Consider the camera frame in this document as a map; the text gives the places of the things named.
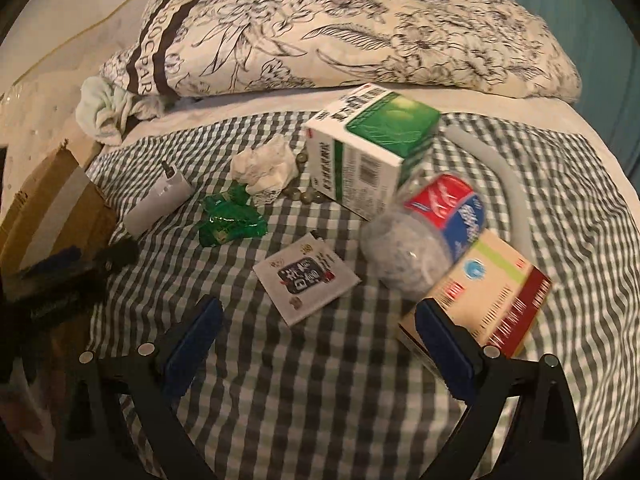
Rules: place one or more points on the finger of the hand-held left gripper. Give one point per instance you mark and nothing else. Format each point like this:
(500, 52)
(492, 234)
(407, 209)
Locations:
(115, 255)

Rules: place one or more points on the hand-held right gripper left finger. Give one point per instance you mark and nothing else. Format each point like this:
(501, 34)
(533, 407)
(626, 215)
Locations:
(192, 342)

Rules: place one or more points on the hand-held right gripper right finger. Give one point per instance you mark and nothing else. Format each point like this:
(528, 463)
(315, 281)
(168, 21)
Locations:
(446, 352)

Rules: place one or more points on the beige red carton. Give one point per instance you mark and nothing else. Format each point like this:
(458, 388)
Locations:
(500, 290)

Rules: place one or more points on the brown cardboard box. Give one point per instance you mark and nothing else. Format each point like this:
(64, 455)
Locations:
(50, 200)

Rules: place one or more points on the green candy wrapper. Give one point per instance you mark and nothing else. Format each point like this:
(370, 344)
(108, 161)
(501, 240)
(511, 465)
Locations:
(230, 217)

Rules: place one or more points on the white black sachet packet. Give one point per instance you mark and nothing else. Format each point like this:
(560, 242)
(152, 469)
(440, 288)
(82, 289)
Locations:
(305, 280)

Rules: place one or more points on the white plush toy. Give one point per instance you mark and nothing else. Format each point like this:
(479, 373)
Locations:
(265, 170)

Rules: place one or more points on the small white packet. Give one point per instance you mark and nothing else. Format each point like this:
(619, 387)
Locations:
(420, 245)

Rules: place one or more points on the grey white checked cloth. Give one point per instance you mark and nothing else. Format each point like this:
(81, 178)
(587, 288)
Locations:
(325, 400)

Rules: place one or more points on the pale green cloth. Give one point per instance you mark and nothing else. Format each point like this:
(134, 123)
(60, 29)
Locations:
(105, 110)

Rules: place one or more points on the beige padded headboard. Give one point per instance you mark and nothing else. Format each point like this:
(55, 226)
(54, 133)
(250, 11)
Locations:
(40, 110)

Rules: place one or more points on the grey curved strip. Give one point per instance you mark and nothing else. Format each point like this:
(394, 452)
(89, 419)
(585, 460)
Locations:
(515, 195)

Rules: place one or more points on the white bed mattress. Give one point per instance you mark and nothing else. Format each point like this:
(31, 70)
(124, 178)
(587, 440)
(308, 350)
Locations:
(225, 105)

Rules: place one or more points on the green white medicine box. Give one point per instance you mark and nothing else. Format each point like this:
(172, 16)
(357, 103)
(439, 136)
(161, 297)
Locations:
(370, 155)

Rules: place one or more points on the floral print quilt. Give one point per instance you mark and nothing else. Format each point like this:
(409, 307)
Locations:
(350, 25)

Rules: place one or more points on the teal curtain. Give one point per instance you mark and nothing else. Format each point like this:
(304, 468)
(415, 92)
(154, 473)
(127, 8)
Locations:
(590, 35)

